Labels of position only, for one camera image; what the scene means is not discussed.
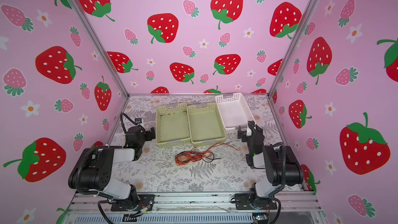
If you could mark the white perforated basket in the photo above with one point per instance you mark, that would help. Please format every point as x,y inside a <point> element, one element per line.
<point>234,111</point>

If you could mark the left green basket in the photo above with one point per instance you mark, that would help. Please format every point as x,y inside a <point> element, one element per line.
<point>172,125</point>

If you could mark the middle green basket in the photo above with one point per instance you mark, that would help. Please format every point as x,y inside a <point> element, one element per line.
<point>206,126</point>

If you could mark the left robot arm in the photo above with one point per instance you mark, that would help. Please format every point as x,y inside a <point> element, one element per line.
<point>92,174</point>

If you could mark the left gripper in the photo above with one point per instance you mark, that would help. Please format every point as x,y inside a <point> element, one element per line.
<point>148,134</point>

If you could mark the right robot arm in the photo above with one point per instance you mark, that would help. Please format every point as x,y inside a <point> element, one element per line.
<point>279,163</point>

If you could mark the green basket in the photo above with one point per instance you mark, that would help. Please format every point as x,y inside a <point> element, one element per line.
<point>172,125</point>
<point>206,126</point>

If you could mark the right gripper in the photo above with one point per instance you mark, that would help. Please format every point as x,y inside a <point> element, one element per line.
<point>252,131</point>

